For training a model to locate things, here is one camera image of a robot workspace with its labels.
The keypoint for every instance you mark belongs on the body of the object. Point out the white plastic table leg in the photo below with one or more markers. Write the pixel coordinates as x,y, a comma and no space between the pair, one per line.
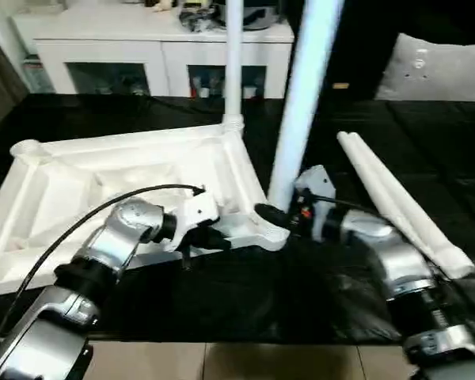
305,99
232,59
403,202
364,170

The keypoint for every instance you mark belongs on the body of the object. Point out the white plastic table top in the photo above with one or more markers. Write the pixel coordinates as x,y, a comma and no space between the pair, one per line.
103,166

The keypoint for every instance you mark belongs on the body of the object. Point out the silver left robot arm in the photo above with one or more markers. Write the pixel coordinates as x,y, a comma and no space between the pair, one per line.
103,245

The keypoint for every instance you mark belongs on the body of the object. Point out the black table mat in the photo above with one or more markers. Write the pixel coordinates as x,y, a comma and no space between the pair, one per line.
439,158

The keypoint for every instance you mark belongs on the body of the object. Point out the red bottle in cabinet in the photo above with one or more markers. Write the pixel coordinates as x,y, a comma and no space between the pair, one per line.
195,87

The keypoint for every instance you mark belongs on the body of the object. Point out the black cabinet with gold label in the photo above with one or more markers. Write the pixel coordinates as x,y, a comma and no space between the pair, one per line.
360,47

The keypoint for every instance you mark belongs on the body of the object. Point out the white pillow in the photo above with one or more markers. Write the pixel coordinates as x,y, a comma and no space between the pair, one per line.
439,75

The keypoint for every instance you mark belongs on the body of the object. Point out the white glass-door cabinet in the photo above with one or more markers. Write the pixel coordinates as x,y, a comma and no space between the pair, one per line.
122,51

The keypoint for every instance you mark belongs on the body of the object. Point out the dark grey curtain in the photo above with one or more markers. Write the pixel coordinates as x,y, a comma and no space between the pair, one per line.
0,79

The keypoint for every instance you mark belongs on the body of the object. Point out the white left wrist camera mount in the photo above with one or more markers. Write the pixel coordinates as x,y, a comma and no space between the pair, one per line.
196,213

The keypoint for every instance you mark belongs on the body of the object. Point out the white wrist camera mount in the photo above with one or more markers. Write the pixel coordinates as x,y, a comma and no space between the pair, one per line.
320,182
196,213

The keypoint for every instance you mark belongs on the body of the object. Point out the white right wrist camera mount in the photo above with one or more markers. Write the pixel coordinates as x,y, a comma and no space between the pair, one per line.
320,182

